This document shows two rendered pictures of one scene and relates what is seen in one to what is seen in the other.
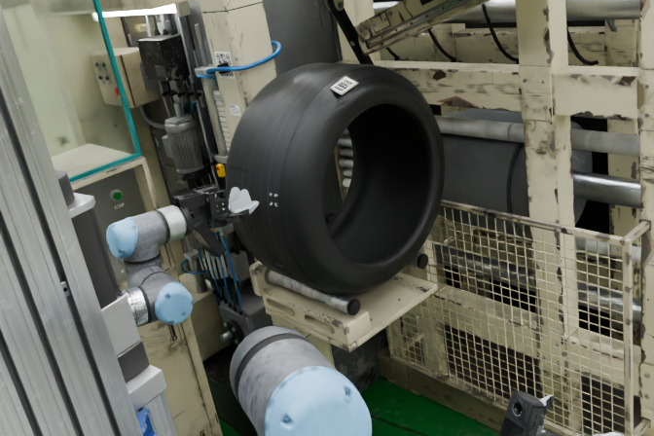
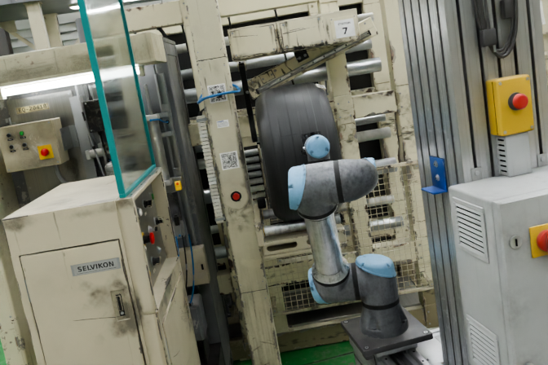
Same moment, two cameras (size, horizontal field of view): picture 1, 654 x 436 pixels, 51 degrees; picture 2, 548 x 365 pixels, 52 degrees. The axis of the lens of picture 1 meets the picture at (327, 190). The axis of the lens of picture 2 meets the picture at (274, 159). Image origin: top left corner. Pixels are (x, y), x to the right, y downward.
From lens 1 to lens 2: 2.00 m
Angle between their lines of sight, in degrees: 51
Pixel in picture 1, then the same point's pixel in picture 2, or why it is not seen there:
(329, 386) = not seen: outside the picture
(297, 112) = (314, 97)
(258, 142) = (297, 116)
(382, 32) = (270, 82)
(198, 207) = not seen: hidden behind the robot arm
